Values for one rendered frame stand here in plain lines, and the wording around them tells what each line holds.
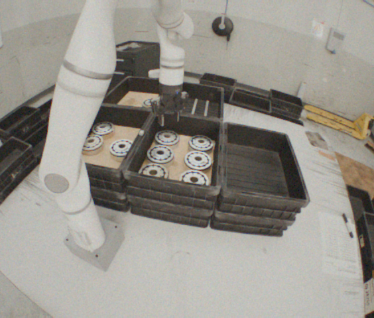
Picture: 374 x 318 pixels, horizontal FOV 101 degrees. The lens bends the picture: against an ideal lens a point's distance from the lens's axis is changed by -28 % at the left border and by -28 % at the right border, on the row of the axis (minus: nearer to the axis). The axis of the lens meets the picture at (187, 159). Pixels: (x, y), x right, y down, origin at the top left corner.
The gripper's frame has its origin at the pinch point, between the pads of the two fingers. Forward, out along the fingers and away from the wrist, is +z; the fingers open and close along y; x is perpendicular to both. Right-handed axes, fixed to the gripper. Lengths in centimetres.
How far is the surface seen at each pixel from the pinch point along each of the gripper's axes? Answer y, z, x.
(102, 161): -23.7, 17.2, 10.1
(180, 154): 5.3, 17.2, -1.2
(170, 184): -11.6, 8.0, -19.8
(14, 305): -120, 100, 6
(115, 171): -23.5, 7.2, -7.5
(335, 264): 30, 30, -76
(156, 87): 25, 13, 54
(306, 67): 338, 27, 93
